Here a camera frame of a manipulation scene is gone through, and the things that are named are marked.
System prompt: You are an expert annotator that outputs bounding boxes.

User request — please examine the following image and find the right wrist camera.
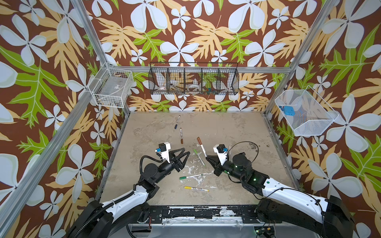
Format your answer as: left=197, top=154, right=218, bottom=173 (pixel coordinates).
left=213, top=144, right=228, bottom=166

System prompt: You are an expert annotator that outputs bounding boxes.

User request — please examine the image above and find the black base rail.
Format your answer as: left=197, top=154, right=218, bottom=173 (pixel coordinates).
left=131, top=204, right=270, bottom=224

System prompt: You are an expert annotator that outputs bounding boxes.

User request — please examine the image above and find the black wire basket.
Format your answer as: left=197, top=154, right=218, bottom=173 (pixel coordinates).
left=148, top=62, right=240, bottom=95

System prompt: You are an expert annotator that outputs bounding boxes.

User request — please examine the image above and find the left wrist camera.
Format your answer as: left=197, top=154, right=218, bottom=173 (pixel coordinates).
left=155, top=142, right=171, bottom=163

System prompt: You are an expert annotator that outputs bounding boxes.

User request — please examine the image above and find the yellow capped marker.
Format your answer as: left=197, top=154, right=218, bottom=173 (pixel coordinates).
left=184, top=186, right=209, bottom=192

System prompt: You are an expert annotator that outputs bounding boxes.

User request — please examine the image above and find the blue capped marker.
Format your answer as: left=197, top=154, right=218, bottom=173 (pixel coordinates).
left=174, top=115, right=181, bottom=130

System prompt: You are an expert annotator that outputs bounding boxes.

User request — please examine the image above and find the white wire basket left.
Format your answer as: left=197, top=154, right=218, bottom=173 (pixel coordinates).
left=89, top=63, right=135, bottom=108

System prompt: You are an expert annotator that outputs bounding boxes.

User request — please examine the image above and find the blue object in basket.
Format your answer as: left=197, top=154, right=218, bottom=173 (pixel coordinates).
left=282, top=106, right=295, bottom=117

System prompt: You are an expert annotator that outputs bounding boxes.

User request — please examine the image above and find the white mesh basket right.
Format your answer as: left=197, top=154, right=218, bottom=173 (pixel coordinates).
left=275, top=86, right=339, bottom=137

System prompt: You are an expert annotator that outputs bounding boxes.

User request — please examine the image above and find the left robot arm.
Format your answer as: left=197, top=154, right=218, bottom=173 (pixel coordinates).
left=66, top=148, right=191, bottom=238

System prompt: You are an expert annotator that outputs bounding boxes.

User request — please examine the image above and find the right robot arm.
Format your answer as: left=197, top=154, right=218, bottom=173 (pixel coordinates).
left=206, top=152, right=355, bottom=238

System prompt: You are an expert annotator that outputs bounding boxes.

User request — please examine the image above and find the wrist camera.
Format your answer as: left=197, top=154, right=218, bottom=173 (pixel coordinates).
left=213, top=144, right=228, bottom=166
left=155, top=142, right=171, bottom=163

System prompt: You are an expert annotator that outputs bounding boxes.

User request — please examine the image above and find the brown capped thin marker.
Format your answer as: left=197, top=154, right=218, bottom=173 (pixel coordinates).
left=180, top=128, right=184, bottom=144

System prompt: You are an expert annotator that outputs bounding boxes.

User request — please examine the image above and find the light green capped marker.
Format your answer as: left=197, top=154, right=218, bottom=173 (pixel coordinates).
left=193, top=149, right=206, bottom=167

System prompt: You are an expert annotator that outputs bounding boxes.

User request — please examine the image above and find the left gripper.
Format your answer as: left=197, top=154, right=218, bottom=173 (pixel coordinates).
left=154, top=147, right=188, bottom=185

